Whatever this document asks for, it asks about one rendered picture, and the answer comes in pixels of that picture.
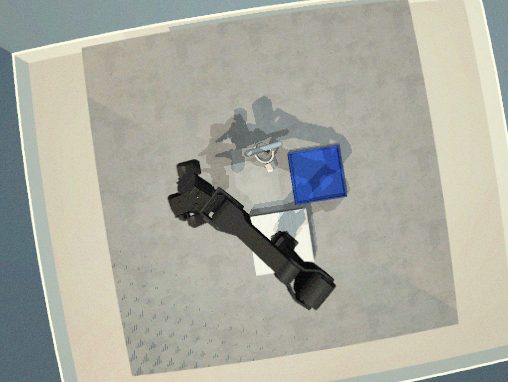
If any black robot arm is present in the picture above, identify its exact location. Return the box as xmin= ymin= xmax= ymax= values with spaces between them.
xmin=168 ymin=171 xmax=336 ymax=310

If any blue tray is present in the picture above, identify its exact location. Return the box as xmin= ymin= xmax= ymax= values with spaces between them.
xmin=287 ymin=145 xmax=347 ymax=205

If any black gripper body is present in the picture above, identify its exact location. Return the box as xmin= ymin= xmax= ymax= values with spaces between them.
xmin=177 ymin=159 xmax=207 ymax=228

